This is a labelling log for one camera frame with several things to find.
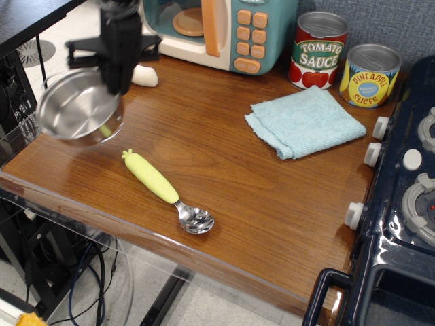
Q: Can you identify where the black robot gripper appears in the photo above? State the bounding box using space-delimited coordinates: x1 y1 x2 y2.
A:
65 18 162 95

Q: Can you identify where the round stainless steel pot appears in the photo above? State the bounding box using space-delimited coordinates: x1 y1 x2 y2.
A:
36 69 124 146

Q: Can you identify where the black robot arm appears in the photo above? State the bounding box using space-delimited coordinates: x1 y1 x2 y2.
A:
65 1 162 95

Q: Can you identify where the light blue folded cloth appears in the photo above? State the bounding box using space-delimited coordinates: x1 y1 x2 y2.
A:
245 86 366 160

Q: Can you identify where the plush toy mushroom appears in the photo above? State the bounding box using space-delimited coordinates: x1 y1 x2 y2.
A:
132 65 158 88

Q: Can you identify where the black side desk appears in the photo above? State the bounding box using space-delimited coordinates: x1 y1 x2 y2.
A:
1 0 84 58

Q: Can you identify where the teal toy microwave oven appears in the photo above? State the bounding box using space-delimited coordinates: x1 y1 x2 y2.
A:
142 1 298 75

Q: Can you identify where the tomato sauce can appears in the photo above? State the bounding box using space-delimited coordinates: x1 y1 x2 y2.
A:
288 11 349 89

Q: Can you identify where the pineapple slices can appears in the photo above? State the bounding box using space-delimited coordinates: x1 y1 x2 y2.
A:
339 43 402 109

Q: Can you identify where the white stove knob middle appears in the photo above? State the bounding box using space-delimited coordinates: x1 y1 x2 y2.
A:
364 143 382 168

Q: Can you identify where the white stove knob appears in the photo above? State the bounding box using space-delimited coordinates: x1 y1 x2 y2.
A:
364 143 382 168
345 202 364 230
372 117 389 141

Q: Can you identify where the white stove knob rear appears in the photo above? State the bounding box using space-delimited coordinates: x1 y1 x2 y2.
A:
372 117 389 141

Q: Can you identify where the white stove knob front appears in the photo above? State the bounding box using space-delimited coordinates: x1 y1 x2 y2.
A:
345 202 364 230

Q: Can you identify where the dark blue toy stove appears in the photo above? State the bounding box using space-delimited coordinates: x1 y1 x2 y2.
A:
303 56 434 325

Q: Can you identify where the spoon with yellow-green handle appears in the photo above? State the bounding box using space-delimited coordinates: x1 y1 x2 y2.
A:
122 149 215 234

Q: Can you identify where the black cable under table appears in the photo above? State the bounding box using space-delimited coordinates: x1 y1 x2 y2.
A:
47 237 120 326

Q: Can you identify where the blue cable under table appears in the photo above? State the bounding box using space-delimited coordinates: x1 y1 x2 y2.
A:
67 239 107 326

